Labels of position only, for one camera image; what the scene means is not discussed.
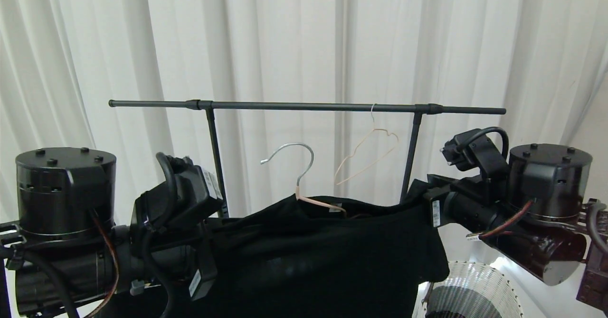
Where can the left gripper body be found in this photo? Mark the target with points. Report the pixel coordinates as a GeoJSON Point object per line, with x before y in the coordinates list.
{"type": "Point", "coordinates": [204, 261]}

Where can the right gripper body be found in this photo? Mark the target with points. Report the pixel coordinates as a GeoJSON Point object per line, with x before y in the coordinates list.
{"type": "Point", "coordinates": [460, 206]}

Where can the black garment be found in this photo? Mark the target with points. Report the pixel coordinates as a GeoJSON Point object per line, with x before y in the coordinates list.
{"type": "Point", "coordinates": [332, 261]}

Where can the pink clothes hanger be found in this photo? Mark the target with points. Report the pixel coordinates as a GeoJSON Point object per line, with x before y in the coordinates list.
{"type": "Point", "coordinates": [365, 167]}
{"type": "Point", "coordinates": [318, 202]}

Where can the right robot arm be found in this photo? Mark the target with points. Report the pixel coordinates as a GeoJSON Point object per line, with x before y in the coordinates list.
{"type": "Point", "coordinates": [551, 185]}

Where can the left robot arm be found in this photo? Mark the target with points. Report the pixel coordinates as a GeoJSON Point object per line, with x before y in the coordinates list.
{"type": "Point", "coordinates": [66, 190]}

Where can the white laundry basket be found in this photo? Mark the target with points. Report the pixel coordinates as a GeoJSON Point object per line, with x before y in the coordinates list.
{"type": "Point", "coordinates": [494, 289]}

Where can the black clothes rack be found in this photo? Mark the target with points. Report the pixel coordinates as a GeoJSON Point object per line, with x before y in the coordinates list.
{"type": "Point", "coordinates": [308, 106]}

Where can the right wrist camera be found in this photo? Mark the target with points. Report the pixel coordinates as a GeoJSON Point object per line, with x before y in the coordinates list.
{"type": "Point", "coordinates": [475, 149]}

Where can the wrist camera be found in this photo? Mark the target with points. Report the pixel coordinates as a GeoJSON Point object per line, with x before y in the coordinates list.
{"type": "Point", "coordinates": [180, 199]}
{"type": "Point", "coordinates": [475, 149]}

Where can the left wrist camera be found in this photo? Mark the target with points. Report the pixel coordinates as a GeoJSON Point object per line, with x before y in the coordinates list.
{"type": "Point", "coordinates": [180, 199]}

